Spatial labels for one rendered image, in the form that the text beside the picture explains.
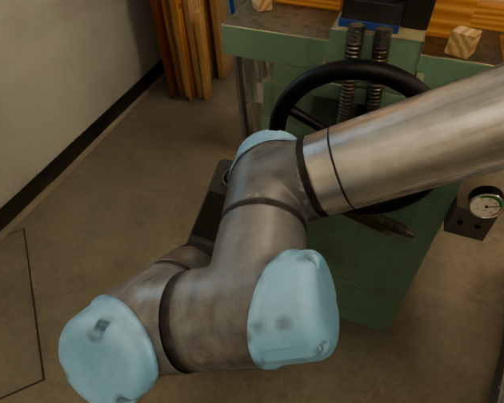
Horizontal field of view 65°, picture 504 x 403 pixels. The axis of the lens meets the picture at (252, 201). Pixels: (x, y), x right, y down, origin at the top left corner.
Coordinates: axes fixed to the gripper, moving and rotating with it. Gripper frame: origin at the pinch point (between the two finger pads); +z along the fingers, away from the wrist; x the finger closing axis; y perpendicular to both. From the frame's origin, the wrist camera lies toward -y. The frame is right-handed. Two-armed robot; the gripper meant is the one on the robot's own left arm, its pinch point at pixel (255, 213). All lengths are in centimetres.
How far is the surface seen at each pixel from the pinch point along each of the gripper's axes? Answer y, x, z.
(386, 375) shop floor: 57, 35, 56
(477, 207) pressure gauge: -3.2, 35.6, 29.7
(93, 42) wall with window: -23, -119, 108
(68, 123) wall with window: 14, -118, 93
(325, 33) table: -29.4, 0.1, 25.4
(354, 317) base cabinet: 47, 22, 66
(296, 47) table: -26.0, -4.4, 23.8
